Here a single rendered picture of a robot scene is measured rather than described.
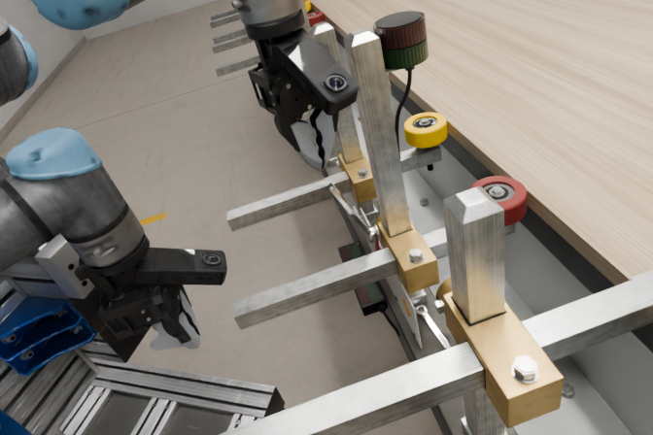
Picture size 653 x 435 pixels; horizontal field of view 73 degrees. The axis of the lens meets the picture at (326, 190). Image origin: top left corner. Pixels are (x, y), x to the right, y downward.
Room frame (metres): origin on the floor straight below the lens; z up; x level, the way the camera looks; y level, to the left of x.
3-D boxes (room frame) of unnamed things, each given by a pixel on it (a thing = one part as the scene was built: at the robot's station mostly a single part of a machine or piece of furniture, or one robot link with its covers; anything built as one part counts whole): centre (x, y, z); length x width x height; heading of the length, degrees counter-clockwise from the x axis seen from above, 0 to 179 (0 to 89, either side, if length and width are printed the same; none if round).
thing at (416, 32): (0.52, -0.14, 1.16); 0.06 x 0.06 x 0.02
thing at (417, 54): (0.52, -0.14, 1.14); 0.06 x 0.06 x 0.02
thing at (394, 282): (0.54, -0.06, 0.75); 0.26 x 0.01 x 0.10; 4
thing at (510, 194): (0.48, -0.24, 0.85); 0.08 x 0.08 x 0.11
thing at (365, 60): (0.51, -0.09, 0.93); 0.03 x 0.03 x 0.48; 4
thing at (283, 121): (0.53, 0.02, 1.09); 0.05 x 0.02 x 0.09; 114
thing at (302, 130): (0.55, 0.02, 1.04); 0.06 x 0.03 x 0.09; 24
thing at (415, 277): (0.49, -0.09, 0.85); 0.13 x 0.06 x 0.05; 4
